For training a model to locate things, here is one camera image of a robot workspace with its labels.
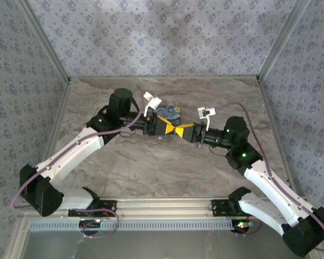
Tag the black left controller board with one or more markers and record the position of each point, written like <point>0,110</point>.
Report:
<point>90,228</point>

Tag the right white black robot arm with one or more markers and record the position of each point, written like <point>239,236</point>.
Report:
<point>262,184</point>

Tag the aluminium table side rail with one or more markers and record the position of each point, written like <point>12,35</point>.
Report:
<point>271,118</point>
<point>58,118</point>

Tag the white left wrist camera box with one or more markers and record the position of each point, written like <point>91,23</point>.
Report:
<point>154,102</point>

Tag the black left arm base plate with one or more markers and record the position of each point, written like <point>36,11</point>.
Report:
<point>110,209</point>

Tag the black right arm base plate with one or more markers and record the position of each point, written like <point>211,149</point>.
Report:
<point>220,207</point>

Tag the grey metal panel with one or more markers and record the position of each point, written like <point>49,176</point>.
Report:
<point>164,245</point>

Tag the blue starry night print box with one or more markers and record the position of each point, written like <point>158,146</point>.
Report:
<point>168,112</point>

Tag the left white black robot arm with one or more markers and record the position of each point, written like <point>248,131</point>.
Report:
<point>70,153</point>

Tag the aluminium frame post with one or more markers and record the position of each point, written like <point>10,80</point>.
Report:
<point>283,40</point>
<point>43,40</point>

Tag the black right controller board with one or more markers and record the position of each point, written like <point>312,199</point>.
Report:
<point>241,228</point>

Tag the black controller board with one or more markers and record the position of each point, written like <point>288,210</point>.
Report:
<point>90,228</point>
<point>241,228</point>

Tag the aluminium mounting rail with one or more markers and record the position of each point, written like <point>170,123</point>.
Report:
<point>164,206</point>

